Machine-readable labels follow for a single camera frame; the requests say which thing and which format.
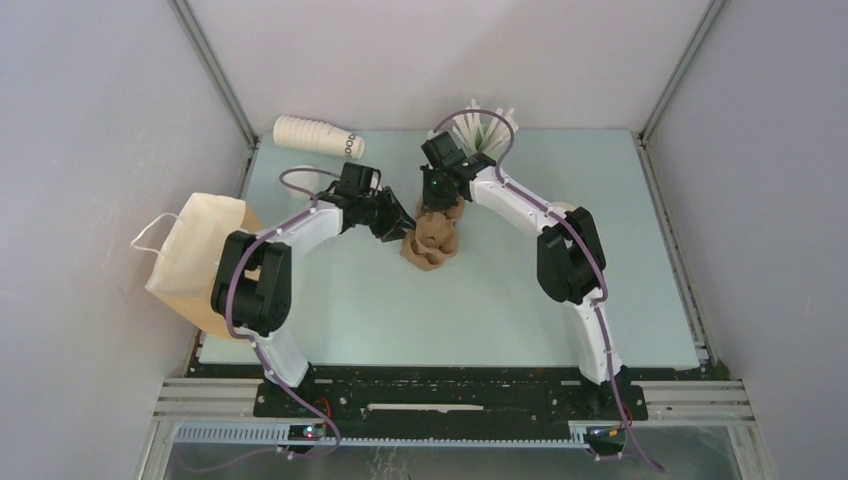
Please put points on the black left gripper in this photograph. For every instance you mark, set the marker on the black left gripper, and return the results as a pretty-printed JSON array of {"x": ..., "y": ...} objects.
[{"x": 394, "y": 233}]

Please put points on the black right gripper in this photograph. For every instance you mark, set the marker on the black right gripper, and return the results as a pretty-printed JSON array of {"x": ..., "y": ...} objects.
[{"x": 428, "y": 199}]

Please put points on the stack of white paper cups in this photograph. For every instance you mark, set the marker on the stack of white paper cups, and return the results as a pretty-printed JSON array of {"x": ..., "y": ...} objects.
[{"x": 317, "y": 137}]

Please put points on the brown paper bag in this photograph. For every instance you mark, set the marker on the brown paper bag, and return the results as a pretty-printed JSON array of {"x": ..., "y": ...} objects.
[{"x": 187, "y": 260}]

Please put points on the single white paper cup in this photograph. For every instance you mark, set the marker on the single white paper cup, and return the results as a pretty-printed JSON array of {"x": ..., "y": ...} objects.
[{"x": 562, "y": 206}]

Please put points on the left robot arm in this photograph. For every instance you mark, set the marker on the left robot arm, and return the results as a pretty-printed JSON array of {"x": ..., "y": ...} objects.
[{"x": 254, "y": 282}]

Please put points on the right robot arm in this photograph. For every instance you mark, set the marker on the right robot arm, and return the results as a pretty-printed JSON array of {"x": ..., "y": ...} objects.
[{"x": 569, "y": 255}]

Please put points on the bundle of white wrapped straws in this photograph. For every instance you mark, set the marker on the bundle of white wrapped straws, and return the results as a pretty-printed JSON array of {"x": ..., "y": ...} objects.
[{"x": 467, "y": 126}]

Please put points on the green straw holder cup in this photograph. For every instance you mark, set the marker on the green straw holder cup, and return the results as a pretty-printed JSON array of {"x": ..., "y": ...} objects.
[{"x": 492, "y": 139}]

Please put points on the aluminium frame post left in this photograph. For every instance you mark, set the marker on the aluminium frame post left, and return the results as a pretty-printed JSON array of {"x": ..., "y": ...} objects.
[{"x": 202, "y": 46}]

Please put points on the aluminium frame post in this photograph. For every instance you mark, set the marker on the aluminium frame post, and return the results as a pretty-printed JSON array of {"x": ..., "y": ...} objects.
[
  {"x": 202, "y": 46},
  {"x": 705, "y": 26}
]

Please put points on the aluminium frame post right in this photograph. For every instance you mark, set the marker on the aluminium frame post right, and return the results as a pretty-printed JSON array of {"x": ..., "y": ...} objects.
[{"x": 705, "y": 26}]

